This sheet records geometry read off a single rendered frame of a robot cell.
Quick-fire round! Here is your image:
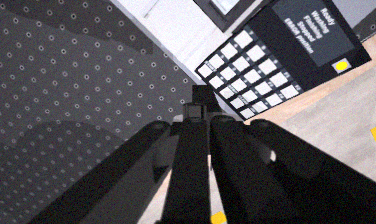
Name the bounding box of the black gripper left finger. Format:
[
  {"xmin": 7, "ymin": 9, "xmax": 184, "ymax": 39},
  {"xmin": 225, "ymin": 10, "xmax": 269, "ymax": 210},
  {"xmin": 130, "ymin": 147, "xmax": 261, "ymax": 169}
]
[{"xmin": 26, "ymin": 85, "xmax": 213, "ymax": 224}]

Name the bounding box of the white multi-well plate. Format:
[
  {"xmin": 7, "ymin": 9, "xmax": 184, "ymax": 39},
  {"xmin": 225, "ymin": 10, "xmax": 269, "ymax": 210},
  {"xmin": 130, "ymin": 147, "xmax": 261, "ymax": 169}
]
[{"xmin": 212, "ymin": 0, "xmax": 239, "ymax": 15}]

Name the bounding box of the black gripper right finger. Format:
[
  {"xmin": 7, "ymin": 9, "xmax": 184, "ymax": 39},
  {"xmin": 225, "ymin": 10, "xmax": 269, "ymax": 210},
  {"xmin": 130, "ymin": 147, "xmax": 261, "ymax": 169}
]
[{"xmin": 202, "ymin": 85, "xmax": 376, "ymax": 224}]

